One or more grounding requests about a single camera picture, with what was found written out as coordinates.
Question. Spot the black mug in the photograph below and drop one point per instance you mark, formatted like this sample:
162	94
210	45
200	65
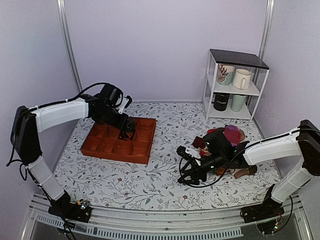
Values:
221	101

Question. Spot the magenta striped sock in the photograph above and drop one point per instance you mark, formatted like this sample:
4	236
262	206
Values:
233	134

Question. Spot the brown wooden compartment tray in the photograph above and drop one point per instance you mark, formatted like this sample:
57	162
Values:
103	142

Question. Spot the dark red sock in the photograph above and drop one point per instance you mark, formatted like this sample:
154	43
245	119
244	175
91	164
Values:
198	143

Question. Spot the floral table mat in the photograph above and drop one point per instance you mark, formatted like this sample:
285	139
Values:
155	186

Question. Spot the cream white mug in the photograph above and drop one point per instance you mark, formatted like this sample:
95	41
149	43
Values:
242	79

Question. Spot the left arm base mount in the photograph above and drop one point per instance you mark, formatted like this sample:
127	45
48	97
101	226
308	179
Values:
66	209

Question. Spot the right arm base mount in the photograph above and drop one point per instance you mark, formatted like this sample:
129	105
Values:
265	210

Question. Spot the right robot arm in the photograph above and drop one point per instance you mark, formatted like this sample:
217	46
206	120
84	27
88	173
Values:
302	141

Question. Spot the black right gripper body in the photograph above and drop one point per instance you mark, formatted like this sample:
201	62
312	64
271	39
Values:
218	160

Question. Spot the black red orange argyle sock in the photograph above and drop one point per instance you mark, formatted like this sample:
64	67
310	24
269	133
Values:
126	136

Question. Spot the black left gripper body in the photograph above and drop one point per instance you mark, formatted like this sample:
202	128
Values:
109	117

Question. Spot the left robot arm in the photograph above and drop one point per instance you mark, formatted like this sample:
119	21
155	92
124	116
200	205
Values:
30	122

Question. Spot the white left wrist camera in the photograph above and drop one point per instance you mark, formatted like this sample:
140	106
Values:
125	102

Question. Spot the pale green mug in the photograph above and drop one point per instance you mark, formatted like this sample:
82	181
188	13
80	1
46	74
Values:
238	100

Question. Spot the floral patterned mug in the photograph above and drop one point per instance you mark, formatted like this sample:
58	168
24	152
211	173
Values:
225	74

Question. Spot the beige brown sock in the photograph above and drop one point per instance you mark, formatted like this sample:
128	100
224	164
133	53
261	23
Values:
249	171

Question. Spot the white metal shelf rack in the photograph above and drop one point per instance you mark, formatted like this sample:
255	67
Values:
248	61

